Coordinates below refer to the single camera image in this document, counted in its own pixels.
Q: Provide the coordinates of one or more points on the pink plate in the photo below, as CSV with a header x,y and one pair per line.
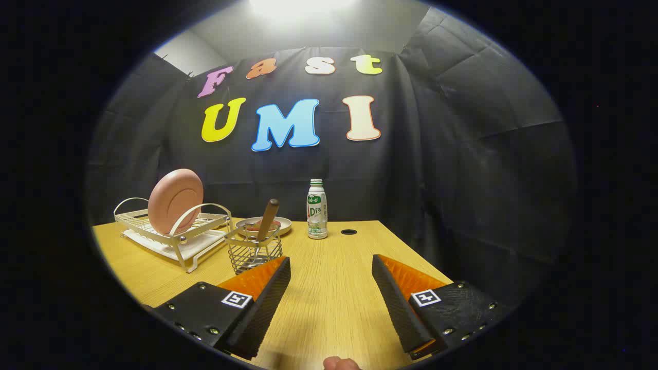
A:
x,y
175,200

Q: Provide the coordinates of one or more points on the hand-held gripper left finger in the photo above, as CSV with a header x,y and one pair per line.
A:
x,y
262,313

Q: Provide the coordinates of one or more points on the white drip tray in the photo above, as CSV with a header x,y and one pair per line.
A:
x,y
198,245

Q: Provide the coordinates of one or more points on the black backdrop cloth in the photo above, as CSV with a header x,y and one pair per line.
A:
x,y
437,180

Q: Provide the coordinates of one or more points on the beige plate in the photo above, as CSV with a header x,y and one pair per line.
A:
x,y
285,225

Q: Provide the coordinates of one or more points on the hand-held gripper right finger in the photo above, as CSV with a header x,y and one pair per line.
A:
x,y
398,308

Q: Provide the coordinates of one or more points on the white green-capped drink bottle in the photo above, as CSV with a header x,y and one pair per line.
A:
x,y
317,216

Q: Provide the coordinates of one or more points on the red meat piece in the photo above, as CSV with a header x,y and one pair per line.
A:
x,y
275,224

